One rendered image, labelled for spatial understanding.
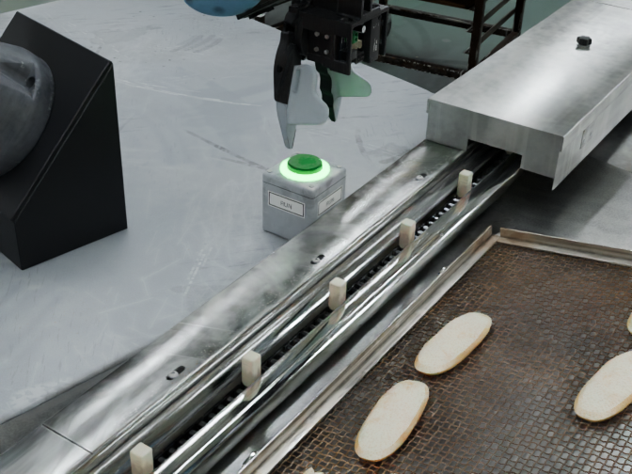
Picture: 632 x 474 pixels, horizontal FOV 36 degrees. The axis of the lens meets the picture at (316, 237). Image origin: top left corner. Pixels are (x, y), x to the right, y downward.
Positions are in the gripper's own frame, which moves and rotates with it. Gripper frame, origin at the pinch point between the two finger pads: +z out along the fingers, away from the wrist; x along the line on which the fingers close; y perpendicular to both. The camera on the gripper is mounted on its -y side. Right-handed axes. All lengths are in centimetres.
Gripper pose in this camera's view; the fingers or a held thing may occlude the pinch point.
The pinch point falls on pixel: (307, 123)
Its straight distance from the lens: 105.0
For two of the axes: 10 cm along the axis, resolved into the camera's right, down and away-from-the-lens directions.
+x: 5.6, -4.3, 7.1
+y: 8.3, 3.2, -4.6
